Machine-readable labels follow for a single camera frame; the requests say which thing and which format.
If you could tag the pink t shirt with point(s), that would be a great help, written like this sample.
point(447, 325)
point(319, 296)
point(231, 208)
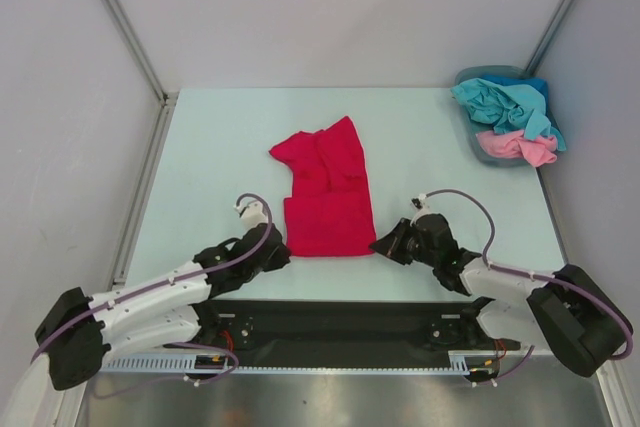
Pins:
point(514, 146)

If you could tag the left light blue cable duct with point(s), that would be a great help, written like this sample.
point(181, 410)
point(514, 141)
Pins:
point(176, 363)

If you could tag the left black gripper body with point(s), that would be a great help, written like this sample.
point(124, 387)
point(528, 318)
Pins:
point(275, 260)

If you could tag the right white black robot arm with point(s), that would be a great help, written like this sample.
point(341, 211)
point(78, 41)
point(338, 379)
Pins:
point(506, 299)

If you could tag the right aluminium frame post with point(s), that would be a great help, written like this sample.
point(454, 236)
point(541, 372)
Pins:
point(552, 28)

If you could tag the light blue cable duct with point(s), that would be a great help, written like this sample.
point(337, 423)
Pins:
point(488, 361)
point(176, 363)

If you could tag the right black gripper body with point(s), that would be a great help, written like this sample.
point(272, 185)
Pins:
point(400, 242)

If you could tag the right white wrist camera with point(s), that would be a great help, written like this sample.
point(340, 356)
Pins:
point(420, 203)

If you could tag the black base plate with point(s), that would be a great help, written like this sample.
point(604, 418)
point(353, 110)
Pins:
point(343, 335)

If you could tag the red t shirt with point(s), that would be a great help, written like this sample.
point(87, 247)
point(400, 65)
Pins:
point(329, 212)

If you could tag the left aluminium frame post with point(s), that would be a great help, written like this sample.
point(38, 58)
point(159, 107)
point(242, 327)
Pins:
point(133, 44)

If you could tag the aluminium frame post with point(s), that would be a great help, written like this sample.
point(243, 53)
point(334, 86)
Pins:
point(552, 28)
point(133, 44)

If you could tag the dark blue t shirt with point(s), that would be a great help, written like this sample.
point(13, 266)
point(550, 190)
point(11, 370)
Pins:
point(538, 84)

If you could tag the grey plastic bin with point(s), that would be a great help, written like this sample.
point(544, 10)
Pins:
point(473, 129)

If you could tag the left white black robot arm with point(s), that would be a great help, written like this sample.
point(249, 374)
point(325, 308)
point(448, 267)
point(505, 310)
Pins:
point(82, 333)

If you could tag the right light blue cable duct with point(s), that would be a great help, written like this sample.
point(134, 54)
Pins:
point(488, 361)

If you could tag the light blue t shirt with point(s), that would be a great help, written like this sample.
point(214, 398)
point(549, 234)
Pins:
point(507, 108)

